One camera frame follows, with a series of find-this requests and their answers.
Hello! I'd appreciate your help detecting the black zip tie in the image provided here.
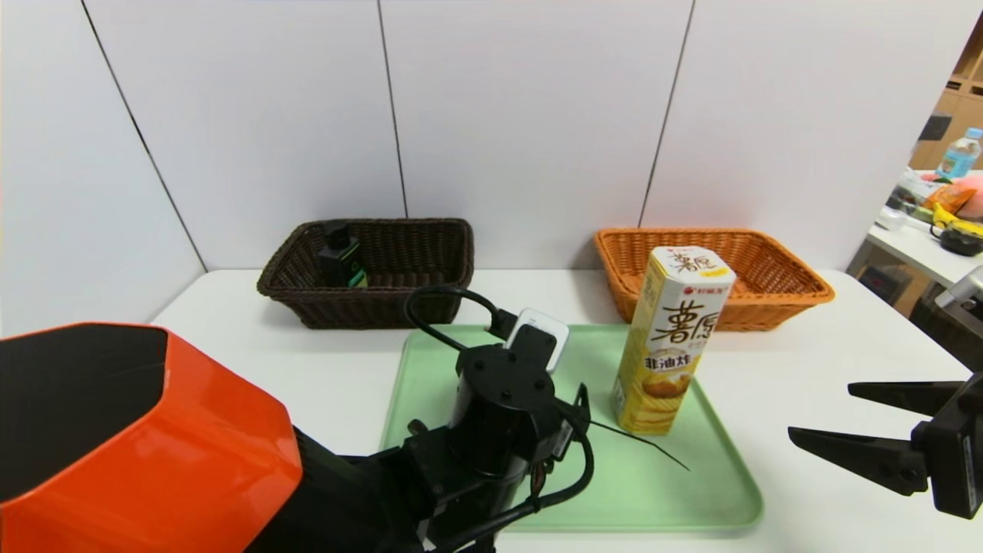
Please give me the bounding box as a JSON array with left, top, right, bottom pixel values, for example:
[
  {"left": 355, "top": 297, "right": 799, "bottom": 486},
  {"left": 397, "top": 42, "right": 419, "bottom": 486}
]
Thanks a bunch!
[{"left": 587, "top": 419, "right": 692, "bottom": 472}]

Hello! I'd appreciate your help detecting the white side table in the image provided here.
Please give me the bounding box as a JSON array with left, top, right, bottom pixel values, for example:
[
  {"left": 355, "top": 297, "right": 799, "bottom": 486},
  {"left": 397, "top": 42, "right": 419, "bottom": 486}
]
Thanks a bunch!
[{"left": 847, "top": 204, "right": 983, "bottom": 302}]

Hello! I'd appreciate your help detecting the dark brown wicker basket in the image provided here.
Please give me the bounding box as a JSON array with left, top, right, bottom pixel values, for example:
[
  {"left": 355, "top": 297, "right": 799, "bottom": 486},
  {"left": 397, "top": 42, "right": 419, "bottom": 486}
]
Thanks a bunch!
[{"left": 257, "top": 218, "right": 475, "bottom": 330}]

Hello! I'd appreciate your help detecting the black wrist harness cable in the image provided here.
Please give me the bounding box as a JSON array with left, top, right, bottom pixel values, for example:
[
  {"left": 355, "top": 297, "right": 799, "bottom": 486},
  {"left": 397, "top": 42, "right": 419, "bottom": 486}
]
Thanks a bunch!
[{"left": 426, "top": 430, "right": 597, "bottom": 553}]

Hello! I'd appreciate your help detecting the light green plastic tray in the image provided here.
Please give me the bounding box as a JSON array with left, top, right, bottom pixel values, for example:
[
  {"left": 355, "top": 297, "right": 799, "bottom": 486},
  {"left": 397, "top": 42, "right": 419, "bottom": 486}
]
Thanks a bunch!
[{"left": 382, "top": 323, "right": 764, "bottom": 534}]

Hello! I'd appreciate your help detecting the yellow item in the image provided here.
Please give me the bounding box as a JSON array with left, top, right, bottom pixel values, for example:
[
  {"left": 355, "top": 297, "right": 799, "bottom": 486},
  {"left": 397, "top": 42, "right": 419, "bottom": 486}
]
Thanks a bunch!
[{"left": 931, "top": 203, "right": 983, "bottom": 237}]

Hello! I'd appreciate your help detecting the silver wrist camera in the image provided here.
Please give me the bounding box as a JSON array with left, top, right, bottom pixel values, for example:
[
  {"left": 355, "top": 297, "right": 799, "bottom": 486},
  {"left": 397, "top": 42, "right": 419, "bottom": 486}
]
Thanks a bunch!
[
  {"left": 935, "top": 265, "right": 983, "bottom": 339},
  {"left": 503, "top": 308, "right": 571, "bottom": 375}
]

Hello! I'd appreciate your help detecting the clear water bottle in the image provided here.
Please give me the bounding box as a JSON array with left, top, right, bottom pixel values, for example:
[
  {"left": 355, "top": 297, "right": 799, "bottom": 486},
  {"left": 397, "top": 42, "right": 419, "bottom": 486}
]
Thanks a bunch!
[{"left": 938, "top": 127, "right": 983, "bottom": 180}]

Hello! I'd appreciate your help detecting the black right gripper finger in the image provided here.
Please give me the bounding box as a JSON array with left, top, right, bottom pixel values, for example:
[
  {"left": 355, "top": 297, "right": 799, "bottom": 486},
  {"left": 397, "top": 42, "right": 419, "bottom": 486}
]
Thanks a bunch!
[
  {"left": 848, "top": 380, "right": 967, "bottom": 417},
  {"left": 788, "top": 421, "right": 930, "bottom": 497}
]

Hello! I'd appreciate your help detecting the yellow potato chips box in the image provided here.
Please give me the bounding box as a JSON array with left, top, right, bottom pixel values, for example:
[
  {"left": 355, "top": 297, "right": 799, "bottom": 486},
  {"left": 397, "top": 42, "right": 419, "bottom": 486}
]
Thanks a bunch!
[{"left": 611, "top": 246, "right": 738, "bottom": 437}]

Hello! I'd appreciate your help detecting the wooden cabinet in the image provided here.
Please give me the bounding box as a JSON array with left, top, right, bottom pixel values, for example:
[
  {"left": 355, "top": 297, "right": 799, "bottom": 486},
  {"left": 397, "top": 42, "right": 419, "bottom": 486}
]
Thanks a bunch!
[{"left": 909, "top": 14, "right": 983, "bottom": 171}]

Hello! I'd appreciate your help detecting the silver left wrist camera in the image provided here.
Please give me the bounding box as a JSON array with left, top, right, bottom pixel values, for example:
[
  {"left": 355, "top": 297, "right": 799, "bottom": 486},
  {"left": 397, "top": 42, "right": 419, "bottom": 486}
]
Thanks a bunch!
[{"left": 503, "top": 308, "right": 571, "bottom": 375}]

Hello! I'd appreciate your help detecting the black round object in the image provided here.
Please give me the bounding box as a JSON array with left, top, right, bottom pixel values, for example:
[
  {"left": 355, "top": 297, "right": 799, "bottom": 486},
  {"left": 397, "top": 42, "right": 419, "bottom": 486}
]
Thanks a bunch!
[{"left": 938, "top": 228, "right": 983, "bottom": 257}]

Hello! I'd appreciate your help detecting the dark chair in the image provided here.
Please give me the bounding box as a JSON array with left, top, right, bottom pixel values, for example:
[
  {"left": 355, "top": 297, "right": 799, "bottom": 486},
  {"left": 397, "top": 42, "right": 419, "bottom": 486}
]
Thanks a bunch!
[{"left": 909, "top": 283, "right": 983, "bottom": 368}]

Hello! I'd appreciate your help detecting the black camera cable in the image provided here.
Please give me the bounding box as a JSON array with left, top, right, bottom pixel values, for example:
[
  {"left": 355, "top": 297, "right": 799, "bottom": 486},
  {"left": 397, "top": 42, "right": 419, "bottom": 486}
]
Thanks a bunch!
[{"left": 404, "top": 286, "right": 517, "bottom": 356}]

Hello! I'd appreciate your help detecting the orange wicker basket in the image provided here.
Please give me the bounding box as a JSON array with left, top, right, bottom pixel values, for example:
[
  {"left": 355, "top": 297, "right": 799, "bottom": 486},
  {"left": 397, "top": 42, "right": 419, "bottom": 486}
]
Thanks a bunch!
[{"left": 595, "top": 227, "right": 836, "bottom": 333}]

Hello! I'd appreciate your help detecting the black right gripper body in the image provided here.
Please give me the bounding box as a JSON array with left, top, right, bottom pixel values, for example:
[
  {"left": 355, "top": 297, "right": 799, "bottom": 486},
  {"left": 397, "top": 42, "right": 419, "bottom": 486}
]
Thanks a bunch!
[{"left": 922, "top": 372, "right": 983, "bottom": 520}]

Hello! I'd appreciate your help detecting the dark green rectangular bottle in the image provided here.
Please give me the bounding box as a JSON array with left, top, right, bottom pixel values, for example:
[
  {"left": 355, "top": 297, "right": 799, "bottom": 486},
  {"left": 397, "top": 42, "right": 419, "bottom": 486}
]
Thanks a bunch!
[{"left": 319, "top": 220, "right": 368, "bottom": 289}]

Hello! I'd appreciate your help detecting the orange snack bag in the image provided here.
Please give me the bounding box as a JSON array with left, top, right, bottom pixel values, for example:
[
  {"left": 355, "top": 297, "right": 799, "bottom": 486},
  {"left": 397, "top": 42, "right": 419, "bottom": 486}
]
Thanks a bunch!
[{"left": 924, "top": 186, "right": 978, "bottom": 215}]

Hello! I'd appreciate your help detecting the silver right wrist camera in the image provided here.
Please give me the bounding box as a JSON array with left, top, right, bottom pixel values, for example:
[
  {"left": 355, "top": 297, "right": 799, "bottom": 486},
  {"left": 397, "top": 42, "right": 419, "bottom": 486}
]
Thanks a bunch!
[{"left": 935, "top": 265, "right": 983, "bottom": 339}]

